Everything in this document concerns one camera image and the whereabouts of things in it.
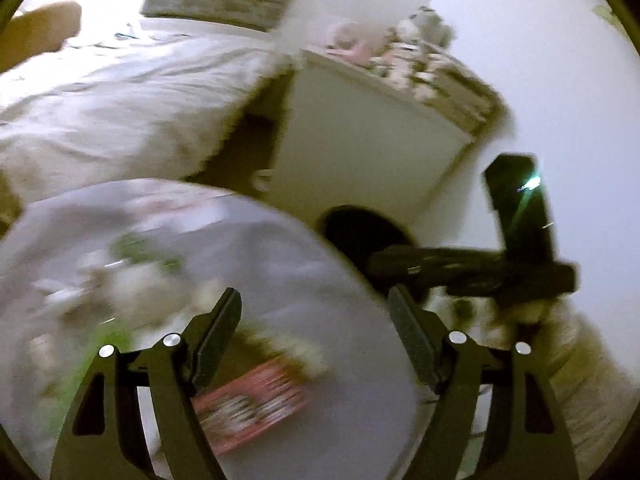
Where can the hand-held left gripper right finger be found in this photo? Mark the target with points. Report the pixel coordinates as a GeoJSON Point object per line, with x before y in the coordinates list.
{"type": "Point", "coordinates": [415, 345]}

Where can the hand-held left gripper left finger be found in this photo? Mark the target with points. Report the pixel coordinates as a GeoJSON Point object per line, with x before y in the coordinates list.
{"type": "Point", "coordinates": [217, 340]}

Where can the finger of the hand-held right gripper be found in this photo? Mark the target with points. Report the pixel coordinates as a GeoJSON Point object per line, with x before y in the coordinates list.
{"type": "Point", "coordinates": [405, 262]}

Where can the black trash bin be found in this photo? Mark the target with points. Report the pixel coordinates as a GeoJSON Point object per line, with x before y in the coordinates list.
{"type": "Point", "coordinates": [360, 230]}

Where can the red snack box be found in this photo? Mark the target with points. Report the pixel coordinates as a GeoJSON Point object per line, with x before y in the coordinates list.
{"type": "Point", "coordinates": [250, 405]}

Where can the green leafy wrapper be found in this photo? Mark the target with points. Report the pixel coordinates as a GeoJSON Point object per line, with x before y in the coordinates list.
{"type": "Point", "coordinates": [142, 255]}

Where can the light green bottle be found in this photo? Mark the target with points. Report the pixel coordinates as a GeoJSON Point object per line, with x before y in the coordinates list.
{"type": "Point", "coordinates": [100, 340]}

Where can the grey floral tablecloth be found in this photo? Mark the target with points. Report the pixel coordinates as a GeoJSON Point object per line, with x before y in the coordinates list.
{"type": "Point", "coordinates": [310, 280]}

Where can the white cabinet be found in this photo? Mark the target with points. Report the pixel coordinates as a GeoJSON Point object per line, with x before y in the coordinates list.
{"type": "Point", "coordinates": [360, 150]}

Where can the stack of books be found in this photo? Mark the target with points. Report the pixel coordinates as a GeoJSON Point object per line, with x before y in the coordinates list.
{"type": "Point", "coordinates": [445, 85]}

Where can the small white container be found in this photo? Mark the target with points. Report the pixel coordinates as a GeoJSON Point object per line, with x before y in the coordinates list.
{"type": "Point", "coordinates": [261, 180]}

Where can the pink desk fan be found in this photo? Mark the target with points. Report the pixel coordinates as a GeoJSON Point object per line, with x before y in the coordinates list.
{"type": "Point", "coordinates": [350, 42]}

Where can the grey plush toy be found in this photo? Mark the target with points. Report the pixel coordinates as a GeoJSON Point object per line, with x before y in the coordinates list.
{"type": "Point", "coordinates": [425, 25]}

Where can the bed with white duvet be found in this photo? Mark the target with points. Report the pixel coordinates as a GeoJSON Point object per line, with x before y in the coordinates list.
{"type": "Point", "coordinates": [125, 100]}

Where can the brown padded headboard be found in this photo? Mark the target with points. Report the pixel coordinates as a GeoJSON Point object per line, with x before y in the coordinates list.
{"type": "Point", "coordinates": [35, 35]}

